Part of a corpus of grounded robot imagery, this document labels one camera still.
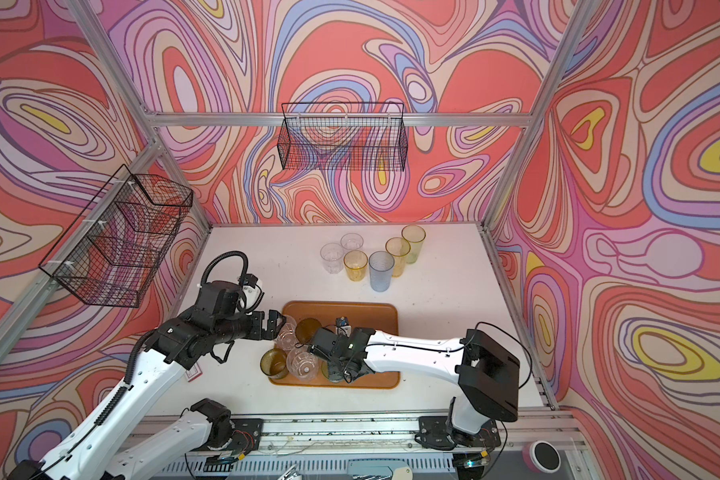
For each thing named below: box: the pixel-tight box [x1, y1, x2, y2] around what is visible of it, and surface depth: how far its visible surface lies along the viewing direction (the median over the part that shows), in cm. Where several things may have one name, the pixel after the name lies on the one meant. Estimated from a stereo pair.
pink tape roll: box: [522, 440, 562, 474], surface depth 68 cm
